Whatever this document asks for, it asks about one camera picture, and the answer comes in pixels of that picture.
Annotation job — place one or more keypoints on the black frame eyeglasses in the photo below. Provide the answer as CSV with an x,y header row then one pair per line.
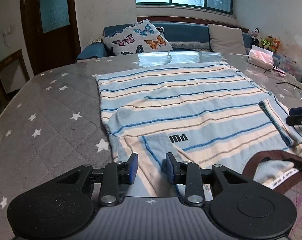
x,y
282,74

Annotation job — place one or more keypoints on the blue striped knit sweater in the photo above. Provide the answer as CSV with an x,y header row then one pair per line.
x,y
204,113

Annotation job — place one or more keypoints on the small wooden side table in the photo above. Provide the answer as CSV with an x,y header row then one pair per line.
x,y
13,76

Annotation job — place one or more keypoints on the grey star pattern tablecloth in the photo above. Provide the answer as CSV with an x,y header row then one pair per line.
x,y
53,125

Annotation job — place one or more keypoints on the dark wooden door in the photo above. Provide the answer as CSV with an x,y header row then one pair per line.
x,y
50,33

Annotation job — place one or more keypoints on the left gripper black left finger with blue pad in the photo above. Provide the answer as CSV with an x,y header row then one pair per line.
x,y
113,176

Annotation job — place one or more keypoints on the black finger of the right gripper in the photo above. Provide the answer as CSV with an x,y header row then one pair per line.
x,y
294,117

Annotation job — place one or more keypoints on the panda plush toy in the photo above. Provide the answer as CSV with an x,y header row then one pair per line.
x,y
255,35

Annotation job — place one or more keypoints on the pink tissue box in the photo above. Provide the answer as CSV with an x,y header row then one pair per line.
x,y
261,57

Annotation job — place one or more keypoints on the blue sofa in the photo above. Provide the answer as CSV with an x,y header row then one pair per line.
x,y
182,37

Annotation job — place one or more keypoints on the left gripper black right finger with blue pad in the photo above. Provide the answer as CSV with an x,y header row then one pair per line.
x,y
189,175

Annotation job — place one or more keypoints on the beige plain cushion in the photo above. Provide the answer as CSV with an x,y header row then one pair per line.
x,y
224,39

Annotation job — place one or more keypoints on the orange green plush toys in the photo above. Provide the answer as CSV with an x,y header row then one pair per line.
x,y
270,43

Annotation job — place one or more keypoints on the butterfly print white pillow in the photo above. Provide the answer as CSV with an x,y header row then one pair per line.
x,y
140,37

